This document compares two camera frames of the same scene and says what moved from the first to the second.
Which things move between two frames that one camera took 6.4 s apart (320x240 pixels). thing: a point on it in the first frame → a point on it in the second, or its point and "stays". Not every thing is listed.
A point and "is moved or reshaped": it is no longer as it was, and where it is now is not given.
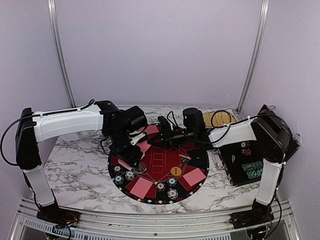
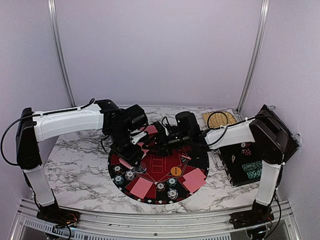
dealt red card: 144,146 is moved or reshaped
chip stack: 160,186 stays
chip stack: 117,168 stays
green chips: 118,179 stays
